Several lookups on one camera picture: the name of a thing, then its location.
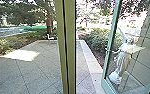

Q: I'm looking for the metal lever door handle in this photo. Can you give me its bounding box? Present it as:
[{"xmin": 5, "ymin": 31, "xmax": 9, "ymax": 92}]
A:
[{"xmin": 105, "ymin": 47, "xmax": 121, "ymax": 55}]

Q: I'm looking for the green glass door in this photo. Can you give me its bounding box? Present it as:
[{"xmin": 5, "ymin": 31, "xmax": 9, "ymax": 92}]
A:
[{"xmin": 100, "ymin": 0, "xmax": 150, "ymax": 94}]

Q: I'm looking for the green door frame post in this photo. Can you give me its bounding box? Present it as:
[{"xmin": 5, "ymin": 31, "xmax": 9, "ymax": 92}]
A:
[{"xmin": 53, "ymin": 0, "xmax": 77, "ymax": 94}]

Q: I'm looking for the dark green shrub bed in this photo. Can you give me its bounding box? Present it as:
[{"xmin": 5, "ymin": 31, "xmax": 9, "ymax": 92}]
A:
[{"xmin": 78, "ymin": 27, "xmax": 116, "ymax": 55}]

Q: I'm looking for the low brown green hedge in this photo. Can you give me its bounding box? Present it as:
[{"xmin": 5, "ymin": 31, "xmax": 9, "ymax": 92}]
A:
[{"xmin": 0, "ymin": 30, "xmax": 49, "ymax": 62}]

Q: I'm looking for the white garden chair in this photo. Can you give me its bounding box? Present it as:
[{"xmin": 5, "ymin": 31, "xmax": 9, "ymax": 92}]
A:
[{"xmin": 45, "ymin": 32, "xmax": 56, "ymax": 42}]

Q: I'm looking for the brown tree trunk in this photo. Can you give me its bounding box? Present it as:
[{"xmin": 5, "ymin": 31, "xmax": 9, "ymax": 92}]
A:
[{"xmin": 45, "ymin": 5, "xmax": 56, "ymax": 36}]

